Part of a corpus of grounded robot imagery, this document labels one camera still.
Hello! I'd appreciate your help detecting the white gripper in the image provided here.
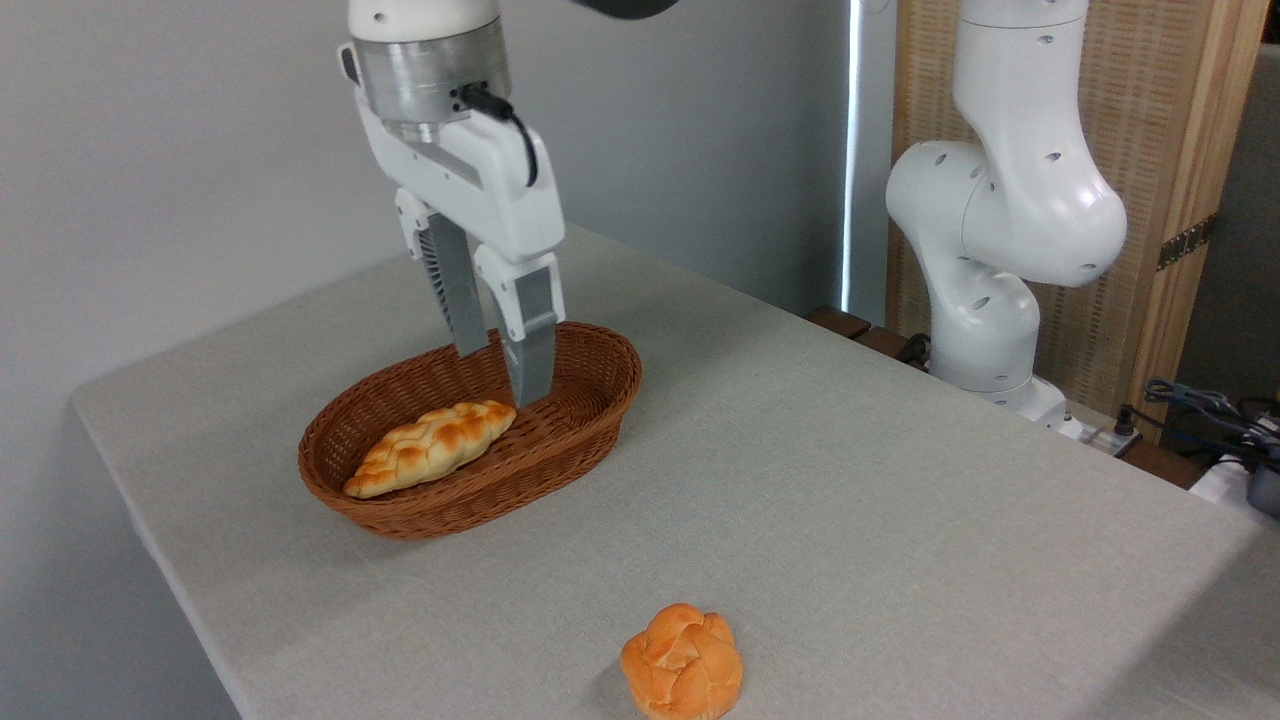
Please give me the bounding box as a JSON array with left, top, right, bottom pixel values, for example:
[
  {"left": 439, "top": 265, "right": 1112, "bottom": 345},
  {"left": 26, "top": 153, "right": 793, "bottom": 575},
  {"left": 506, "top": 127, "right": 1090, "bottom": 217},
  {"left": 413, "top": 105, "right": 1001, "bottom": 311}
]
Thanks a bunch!
[{"left": 337, "top": 42, "right": 568, "bottom": 409}]

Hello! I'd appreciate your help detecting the long braided bread loaf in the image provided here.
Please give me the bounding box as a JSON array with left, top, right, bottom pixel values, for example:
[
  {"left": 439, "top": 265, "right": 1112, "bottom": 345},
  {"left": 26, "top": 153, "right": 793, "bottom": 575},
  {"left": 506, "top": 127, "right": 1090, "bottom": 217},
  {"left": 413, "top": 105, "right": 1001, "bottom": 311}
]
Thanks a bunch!
[{"left": 343, "top": 400, "right": 518, "bottom": 500}]

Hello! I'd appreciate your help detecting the brown oval wicker basket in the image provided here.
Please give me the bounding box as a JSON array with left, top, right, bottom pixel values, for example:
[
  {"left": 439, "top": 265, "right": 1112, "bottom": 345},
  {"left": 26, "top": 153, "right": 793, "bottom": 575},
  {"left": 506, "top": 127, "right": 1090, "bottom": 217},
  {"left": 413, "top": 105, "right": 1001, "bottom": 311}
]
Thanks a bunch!
[{"left": 298, "top": 322, "right": 644, "bottom": 541}]

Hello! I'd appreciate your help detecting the round braided bread bun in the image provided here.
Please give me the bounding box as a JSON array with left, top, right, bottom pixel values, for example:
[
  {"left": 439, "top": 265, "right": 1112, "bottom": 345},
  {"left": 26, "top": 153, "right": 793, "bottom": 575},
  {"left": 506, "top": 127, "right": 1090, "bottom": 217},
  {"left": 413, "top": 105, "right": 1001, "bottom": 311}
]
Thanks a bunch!
[{"left": 620, "top": 603, "right": 745, "bottom": 720}]

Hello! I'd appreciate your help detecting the dark brown wooden block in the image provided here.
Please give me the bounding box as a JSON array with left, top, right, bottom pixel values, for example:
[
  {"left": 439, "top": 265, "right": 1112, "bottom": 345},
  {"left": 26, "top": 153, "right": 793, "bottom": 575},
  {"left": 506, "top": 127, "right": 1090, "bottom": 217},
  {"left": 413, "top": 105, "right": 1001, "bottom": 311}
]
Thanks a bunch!
[
  {"left": 855, "top": 325, "right": 933, "bottom": 373},
  {"left": 805, "top": 305, "right": 877, "bottom": 341},
  {"left": 1120, "top": 438, "right": 1213, "bottom": 491}
]

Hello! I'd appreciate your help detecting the white power strip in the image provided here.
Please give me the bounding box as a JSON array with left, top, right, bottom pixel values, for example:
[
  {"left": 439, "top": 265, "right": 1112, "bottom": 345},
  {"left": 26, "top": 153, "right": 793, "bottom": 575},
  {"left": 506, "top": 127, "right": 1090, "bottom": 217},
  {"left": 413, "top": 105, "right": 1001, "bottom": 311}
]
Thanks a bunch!
[{"left": 1060, "top": 405, "right": 1143, "bottom": 459}]

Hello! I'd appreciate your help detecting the woven wooden screen panel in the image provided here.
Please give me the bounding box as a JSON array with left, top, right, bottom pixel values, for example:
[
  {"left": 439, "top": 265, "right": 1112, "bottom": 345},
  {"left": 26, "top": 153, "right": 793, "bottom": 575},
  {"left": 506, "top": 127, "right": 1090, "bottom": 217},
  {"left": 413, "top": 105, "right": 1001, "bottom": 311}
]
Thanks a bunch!
[{"left": 888, "top": 0, "right": 1271, "bottom": 443}]

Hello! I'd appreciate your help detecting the black metal screen hinge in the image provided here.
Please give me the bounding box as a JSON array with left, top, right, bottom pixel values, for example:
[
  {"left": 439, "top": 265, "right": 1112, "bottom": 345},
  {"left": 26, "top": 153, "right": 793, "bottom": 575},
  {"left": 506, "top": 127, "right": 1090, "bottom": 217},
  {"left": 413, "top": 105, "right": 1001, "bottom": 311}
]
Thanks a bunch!
[{"left": 1157, "top": 213, "right": 1220, "bottom": 272}]

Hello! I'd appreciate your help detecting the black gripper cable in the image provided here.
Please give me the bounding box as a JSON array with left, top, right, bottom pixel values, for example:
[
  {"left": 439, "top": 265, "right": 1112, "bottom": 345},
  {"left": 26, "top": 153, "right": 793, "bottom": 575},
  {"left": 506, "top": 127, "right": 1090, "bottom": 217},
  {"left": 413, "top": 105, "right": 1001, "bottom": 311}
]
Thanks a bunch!
[{"left": 457, "top": 82, "right": 541, "bottom": 189}]

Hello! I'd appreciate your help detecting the black cable bundle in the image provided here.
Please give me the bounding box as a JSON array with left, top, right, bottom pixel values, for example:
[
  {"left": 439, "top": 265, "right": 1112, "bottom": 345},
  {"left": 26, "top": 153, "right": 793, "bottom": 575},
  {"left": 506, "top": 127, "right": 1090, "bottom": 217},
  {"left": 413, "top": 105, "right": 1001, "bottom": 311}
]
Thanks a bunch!
[{"left": 1143, "top": 377, "right": 1280, "bottom": 463}]

